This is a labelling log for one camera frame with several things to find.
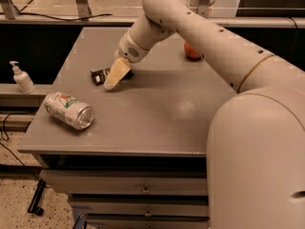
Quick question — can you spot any white pump lotion bottle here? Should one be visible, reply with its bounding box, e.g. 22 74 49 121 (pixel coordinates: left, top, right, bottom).
10 61 35 94

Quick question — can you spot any black floor bracket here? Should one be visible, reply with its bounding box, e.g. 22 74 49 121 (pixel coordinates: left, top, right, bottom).
28 179 46 217

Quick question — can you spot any red apple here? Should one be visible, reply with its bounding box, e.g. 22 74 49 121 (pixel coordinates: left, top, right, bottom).
184 42 201 59

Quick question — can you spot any silver soda can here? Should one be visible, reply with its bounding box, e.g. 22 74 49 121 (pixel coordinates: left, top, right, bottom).
44 92 94 130

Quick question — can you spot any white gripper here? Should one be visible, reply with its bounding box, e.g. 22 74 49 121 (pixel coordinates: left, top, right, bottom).
103 29 150 90

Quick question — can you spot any black cable on rail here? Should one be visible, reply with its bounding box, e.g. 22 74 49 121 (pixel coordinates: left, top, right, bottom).
0 12 113 22

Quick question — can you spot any grey drawer cabinet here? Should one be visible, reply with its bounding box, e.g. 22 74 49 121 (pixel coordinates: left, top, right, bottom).
20 28 235 229

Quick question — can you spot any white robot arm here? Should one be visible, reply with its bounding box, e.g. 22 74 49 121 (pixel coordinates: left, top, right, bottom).
104 0 305 229

